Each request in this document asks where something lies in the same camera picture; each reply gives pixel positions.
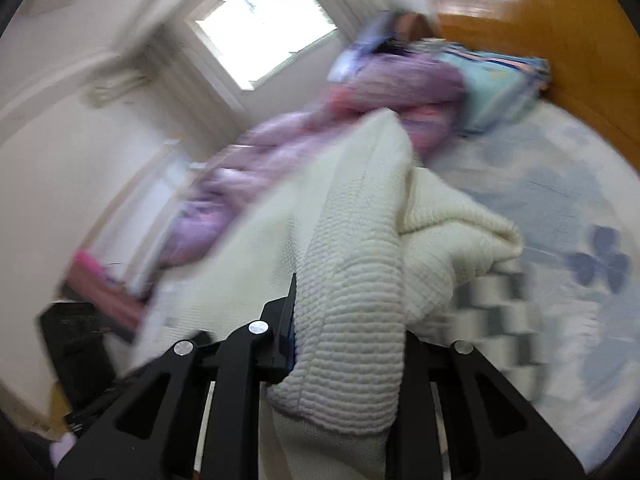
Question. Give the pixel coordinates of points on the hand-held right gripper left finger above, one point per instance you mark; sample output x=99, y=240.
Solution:
x=277, y=340

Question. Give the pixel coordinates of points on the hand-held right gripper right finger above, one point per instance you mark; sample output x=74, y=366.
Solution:
x=420, y=365

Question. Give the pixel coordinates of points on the white button jacket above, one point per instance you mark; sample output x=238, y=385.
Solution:
x=350, y=285

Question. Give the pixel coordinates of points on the pink grey hanging towel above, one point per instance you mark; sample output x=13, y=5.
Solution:
x=105, y=290

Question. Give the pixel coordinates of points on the grey checkered folded sweater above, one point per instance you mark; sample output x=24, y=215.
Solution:
x=490, y=320

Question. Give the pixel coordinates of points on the purple floral quilt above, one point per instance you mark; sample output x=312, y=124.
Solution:
x=300, y=135

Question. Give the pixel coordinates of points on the bed with floral sheet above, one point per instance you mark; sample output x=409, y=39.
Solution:
x=575, y=185

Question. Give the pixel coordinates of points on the grey beige curtain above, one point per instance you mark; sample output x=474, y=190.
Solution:
x=195, y=90

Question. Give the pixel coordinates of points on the white air conditioner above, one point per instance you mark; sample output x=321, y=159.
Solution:
x=117, y=89

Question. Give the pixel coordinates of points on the blue striped pillow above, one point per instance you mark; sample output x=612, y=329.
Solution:
x=495, y=85

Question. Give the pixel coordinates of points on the window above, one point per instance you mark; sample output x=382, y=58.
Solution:
x=260, y=25

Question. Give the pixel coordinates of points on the blue bedding pile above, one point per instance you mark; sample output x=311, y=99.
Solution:
x=370, y=35

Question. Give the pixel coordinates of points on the brown chair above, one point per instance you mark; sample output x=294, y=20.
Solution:
x=417, y=25

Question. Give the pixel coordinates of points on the wooden headboard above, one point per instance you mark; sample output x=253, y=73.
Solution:
x=550, y=15

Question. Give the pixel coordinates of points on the wooden double wall barre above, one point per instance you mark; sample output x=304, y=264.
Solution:
x=135, y=195

